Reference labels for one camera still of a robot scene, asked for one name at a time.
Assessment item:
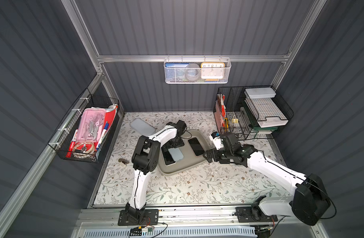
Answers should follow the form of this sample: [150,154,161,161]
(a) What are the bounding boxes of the pink plastic tool case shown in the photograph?
[76,108,106,143]

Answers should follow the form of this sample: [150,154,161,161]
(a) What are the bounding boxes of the blue white marker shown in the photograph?
[96,121,109,151]

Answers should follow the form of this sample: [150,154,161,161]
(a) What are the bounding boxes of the grey tape roll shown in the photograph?
[185,63,201,82]

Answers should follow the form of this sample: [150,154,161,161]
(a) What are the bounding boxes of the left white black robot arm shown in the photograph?
[125,120,187,214]

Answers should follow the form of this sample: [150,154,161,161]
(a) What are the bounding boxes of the white flat box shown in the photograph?
[244,87,276,99]

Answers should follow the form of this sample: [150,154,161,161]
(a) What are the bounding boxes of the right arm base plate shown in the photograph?
[234,207,279,223]

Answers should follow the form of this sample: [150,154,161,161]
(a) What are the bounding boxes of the black wire desk organizer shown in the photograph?
[214,85,294,141]

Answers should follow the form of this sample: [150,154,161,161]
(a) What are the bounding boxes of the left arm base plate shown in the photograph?
[117,209,159,226]

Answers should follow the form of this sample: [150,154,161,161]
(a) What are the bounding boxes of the blue box in basket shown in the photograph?
[164,62,188,84]

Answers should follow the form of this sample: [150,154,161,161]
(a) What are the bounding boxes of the white wire wall basket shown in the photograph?
[164,57,231,84]

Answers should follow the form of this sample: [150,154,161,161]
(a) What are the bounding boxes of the grey translucent tray lid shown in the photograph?
[130,118,156,136]

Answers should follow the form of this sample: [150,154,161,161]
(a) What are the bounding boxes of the red folder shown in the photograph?
[90,104,118,131]

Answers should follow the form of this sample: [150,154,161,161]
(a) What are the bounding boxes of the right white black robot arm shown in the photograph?
[203,132,333,226]

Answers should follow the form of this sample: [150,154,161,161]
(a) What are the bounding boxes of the white grid notebook stack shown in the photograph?
[244,98,289,128]

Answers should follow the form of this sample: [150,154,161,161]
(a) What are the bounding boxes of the black wire side basket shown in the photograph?
[49,90,120,163]

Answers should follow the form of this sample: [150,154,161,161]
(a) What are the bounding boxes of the yellow utility knife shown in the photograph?
[224,118,229,133]

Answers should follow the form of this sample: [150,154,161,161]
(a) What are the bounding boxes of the yellow white alarm clock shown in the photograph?
[200,62,225,81]

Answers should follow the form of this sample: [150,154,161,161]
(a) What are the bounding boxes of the red scissors in organizer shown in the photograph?
[217,94,226,119]

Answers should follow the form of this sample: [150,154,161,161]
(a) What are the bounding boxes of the small circuit board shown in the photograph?
[128,226,154,237]

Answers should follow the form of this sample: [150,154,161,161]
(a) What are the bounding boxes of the beige plastic storage tray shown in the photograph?
[158,130,210,176]

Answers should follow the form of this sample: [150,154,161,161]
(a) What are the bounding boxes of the red tape dispenser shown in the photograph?
[73,142,95,154]

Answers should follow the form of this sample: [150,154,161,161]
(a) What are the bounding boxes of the black phone cream case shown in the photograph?
[161,145,175,166]

